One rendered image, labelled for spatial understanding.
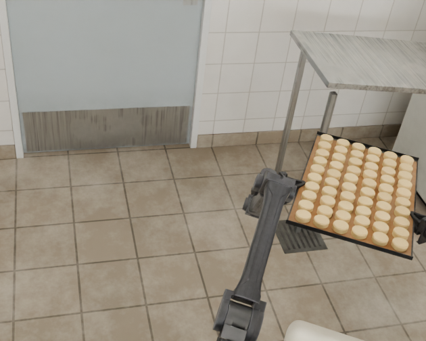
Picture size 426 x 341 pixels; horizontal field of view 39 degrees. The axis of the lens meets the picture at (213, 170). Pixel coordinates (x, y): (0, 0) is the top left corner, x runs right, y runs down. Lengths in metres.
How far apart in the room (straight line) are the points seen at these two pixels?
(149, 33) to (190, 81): 0.41
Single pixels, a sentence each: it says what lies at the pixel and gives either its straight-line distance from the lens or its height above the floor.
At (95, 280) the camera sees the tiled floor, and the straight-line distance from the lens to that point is 3.04.
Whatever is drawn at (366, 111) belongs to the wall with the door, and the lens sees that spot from 4.16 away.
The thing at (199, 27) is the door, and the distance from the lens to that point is 3.46.
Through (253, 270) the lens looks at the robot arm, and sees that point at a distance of 1.44.
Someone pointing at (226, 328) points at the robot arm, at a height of 1.19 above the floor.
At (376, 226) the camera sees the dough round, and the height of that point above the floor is 1.02.
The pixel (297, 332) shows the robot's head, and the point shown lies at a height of 1.32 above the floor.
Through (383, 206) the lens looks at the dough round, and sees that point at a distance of 2.10.
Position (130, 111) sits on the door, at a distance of 3.66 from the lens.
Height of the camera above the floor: 2.30
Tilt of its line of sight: 39 degrees down
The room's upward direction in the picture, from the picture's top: 8 degrees clockwise
